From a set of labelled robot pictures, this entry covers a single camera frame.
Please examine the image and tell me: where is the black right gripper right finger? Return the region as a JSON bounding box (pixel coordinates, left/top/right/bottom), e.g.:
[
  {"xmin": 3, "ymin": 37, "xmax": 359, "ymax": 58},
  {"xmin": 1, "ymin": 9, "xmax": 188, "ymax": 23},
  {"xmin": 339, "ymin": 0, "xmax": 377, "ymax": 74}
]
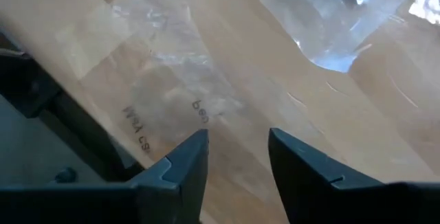
[{"xmin": 268, "ymin": 127, "xmax": 440, "ymax": 224}]

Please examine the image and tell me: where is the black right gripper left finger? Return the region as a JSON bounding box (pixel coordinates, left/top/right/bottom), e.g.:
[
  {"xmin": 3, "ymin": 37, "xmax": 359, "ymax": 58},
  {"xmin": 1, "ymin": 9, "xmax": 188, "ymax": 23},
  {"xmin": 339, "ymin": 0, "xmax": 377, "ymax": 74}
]
[{"xmin": 0, "ymin": 128, "xmax": 210, "ymax": 224}]

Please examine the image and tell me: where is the clear plastic bag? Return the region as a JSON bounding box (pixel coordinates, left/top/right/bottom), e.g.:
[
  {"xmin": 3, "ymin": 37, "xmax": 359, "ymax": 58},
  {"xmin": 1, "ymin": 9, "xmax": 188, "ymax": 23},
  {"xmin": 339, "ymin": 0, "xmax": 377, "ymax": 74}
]
[{"xmin": 54, "ymin": 0, "xmax": 344, "ymax": 170}]

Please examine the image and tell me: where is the clear plastic wrap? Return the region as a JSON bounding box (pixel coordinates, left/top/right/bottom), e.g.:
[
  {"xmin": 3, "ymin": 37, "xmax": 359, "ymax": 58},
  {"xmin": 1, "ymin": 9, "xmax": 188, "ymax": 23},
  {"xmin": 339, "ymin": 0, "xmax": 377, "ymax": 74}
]
[{"xmin": 243, "ymin": 0, "xmax": 440, "ymax": 74}]

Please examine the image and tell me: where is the black aluminium table frame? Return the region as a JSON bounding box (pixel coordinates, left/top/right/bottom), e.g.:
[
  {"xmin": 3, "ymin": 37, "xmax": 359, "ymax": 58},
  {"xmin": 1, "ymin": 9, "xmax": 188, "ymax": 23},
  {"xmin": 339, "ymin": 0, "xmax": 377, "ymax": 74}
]
[{"xmin": 0, "ymin": 31, "xmax": 145, "ymax": 186}]

